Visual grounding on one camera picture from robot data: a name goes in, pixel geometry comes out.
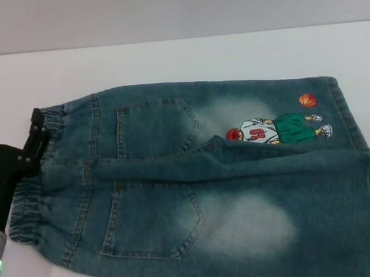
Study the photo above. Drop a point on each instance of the blue denim shorts with print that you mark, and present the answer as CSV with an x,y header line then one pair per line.
x,y
230,193

